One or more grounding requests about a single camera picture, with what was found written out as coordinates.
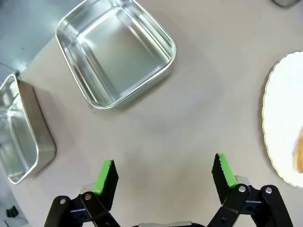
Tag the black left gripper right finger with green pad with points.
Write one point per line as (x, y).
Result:
(225, 179)

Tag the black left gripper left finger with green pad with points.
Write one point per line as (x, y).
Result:
(107, 189)

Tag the rectangular stainless steel container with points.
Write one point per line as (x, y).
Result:
(118, 54)
(16, 132)

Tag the golden brown croissant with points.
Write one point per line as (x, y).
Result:
(299, 156)

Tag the white scalloped plate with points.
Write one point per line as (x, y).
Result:
(281, 118)

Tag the small black object on floor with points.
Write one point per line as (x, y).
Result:
(11, 211)

